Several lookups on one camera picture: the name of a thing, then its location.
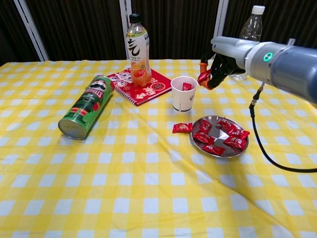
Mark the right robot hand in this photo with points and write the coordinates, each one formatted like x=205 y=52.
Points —
x=230 y=47

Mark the red candy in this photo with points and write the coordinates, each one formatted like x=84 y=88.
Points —
x=214 y=150
x=203 y=137
x=206 y=125
x=182 y=127
x=239 y=134
x=203 y=77
x=225 y=124
x=234 y=142
x=187 y=86

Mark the round metal plate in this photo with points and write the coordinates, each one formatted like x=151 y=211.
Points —
x=218 y=137

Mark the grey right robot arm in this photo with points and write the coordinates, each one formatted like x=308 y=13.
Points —
x=292 y=67

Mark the white paper cup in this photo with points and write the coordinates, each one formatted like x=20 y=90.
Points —
x=182 y=99

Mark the clear water bottle white cap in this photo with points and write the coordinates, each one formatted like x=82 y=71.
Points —
x=252 y=27

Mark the black pleated curtain panel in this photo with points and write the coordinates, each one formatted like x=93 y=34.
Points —
x=79 y=29
x=10 y=29
x=173 y=29
x=284 y=19

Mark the orange drink bottle black cap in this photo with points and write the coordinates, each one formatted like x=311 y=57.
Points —
x=138 y=54

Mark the red spiral notebook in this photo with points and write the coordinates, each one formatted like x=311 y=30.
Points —
x=148 y=95

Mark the green Pringles can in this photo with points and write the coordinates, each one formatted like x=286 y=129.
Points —
x=86 y=106

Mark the yellow white checkered tablecloth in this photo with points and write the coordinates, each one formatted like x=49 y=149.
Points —
x=148 y=186

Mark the white metal partition post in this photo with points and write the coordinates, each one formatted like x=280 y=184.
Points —
x=32 y=31
x=220 y=19
x=123 y=7

